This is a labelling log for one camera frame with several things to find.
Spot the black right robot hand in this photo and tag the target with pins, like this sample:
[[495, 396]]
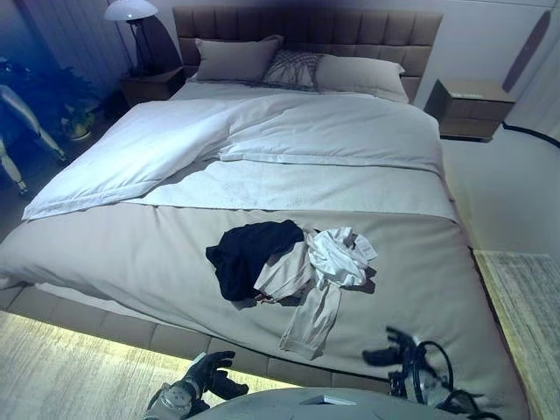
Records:
[[385, 354]]

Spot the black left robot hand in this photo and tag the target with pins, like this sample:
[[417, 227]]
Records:
[[210, 371]]

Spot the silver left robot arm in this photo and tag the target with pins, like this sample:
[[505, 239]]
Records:
[[172, 402]]

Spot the taupe bed cover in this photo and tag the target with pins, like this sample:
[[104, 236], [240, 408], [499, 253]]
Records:
[[131, 258]]

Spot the large upholstered bed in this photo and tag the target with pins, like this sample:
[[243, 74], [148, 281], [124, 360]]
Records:
[[245, 197]]

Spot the grey robot torso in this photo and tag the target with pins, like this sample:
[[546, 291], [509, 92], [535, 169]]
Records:
[[315, 404]]

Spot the beige trousers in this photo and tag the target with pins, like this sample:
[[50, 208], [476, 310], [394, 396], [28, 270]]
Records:
[[302, 302]]

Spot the white shirt with tag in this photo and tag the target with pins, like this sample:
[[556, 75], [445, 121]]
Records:
[[339, 258]]

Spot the black garment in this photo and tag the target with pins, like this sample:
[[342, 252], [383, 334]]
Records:
[[251, 258]]

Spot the grey textured rug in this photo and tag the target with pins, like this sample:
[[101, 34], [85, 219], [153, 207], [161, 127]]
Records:
[[65, 372], [525, 324]]

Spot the white duvet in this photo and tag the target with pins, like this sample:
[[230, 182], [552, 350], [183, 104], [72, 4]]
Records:
[[245, 140]]

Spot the wooden nightstand with drawers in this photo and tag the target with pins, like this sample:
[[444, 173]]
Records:
[[470, 109]]

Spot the plain beige pillow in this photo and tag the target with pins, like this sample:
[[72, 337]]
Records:
[[363, 76], [236, 59]]

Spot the patterned grey cushion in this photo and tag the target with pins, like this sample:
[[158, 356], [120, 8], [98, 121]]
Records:
[[291, 70]]

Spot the potted green plant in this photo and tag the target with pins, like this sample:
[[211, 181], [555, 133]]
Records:
[[74, 102]]

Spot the brown tufted headboard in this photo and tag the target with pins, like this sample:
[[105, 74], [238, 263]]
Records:
[[315, 30]]

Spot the white dome table lamp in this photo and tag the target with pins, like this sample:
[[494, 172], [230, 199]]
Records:
[[133, 26]]

